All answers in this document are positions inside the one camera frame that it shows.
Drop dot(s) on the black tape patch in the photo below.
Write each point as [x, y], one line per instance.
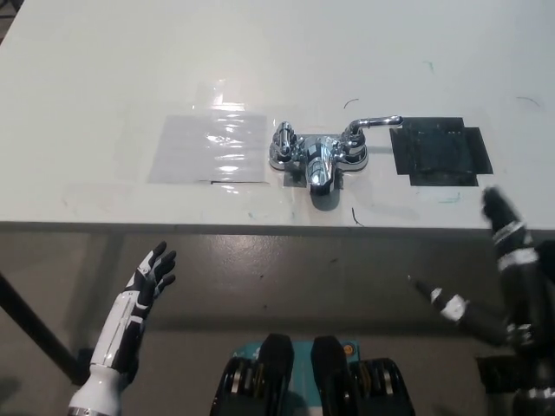
[438, 151]

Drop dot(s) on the black teal robot torso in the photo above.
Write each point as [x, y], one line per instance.
[277, 372]

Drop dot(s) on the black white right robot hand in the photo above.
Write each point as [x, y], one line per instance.
[511, 242]

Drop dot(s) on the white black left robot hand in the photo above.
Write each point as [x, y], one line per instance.
[130, 303]

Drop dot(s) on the black diagonal table leg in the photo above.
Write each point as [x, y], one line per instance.
[39, 329]

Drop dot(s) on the chrome faucet body with spout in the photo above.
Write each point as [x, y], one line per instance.
[320, 167]

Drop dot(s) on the clear plastic sheet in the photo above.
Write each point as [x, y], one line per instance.
[208, 147]

